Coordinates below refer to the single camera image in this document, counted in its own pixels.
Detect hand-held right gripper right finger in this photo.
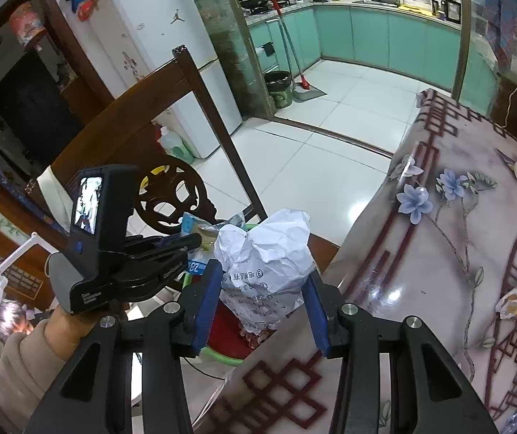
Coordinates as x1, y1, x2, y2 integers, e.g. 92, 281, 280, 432
303, 271, 499, 434

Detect white cloth strip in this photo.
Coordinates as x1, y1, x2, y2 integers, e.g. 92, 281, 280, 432
37, 167, 74, 236

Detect green detergent bottle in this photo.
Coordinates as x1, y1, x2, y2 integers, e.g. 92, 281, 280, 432
159, 125, 193, 163

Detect blue snack wrapper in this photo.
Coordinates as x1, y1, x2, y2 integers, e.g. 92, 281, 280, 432
181, 212, 245, 276

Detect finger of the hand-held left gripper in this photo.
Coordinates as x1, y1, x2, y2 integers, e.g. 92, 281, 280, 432
125, 232, 202, 258

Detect white refrigerator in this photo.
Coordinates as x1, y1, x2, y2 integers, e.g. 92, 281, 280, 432
62, 0, 243, 160

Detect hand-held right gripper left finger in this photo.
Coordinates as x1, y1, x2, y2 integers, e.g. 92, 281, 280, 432
23, 260, 224, 434

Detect person's left forearm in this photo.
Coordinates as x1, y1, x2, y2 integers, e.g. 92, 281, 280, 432
0, 305, 106, 434

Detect white charger cable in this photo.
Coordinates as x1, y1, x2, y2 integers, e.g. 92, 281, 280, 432
503, 84, 517, 127

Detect floral lattice tablecloth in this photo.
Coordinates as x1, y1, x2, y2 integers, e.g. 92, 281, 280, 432
204, 88, 517, 434

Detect red hanging decoration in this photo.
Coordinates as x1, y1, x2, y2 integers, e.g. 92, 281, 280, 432
9, 2, 47, 46

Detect white printed paper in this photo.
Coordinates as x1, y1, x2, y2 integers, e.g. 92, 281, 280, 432
213, 209, 316, 331

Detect dark carved wooden chair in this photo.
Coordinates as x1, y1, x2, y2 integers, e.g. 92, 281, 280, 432
26, 45, 341, 281

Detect crumpled beige wrapper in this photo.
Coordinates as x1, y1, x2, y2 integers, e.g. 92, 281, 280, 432
496, 287, 517, 322

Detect red bucket with green rim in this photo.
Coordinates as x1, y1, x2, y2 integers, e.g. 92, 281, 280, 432
181, 221, 282, 368

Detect teal kitchen base cabinets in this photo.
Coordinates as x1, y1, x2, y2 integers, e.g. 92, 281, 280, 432
247, 4, 499, 114

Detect red handled broom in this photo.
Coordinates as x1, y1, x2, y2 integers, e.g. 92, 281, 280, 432
271, 0, 312, 91

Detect dark kitchen waste bin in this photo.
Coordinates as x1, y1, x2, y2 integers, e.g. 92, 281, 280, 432
265, 71, 293, 109

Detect grey long handled dustpan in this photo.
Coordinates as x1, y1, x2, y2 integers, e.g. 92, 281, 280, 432
279, 18, 327, 101

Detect yellow toy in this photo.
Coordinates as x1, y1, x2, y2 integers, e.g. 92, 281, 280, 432
141, 165, 169, 188

